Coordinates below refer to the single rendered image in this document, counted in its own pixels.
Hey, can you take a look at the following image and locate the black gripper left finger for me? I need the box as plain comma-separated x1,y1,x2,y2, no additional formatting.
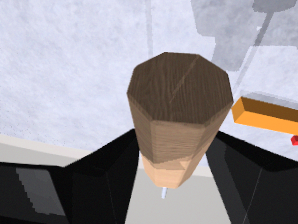
0,128,140,224

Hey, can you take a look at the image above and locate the orange rectangular bar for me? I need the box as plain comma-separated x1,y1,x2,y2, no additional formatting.
231,97,298,136

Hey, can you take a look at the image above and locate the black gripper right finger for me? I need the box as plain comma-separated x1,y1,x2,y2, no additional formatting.
205,131,298,224

